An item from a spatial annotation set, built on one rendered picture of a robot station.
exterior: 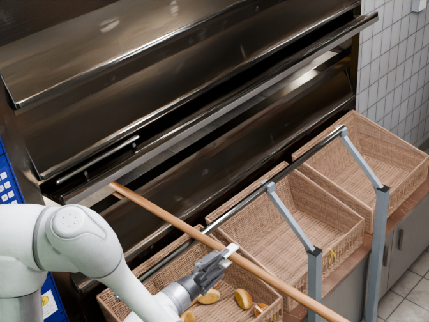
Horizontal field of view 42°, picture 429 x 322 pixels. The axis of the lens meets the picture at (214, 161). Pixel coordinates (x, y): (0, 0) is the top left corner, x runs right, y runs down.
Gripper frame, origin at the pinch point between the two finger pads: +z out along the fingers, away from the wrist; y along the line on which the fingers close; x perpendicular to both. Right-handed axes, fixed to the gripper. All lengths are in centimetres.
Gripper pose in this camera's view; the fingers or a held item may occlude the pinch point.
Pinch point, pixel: (228, 255)
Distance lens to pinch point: 181.4
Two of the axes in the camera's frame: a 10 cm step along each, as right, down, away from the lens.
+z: 7.0, -4.6, 5.5
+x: 7.1, 3.5, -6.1
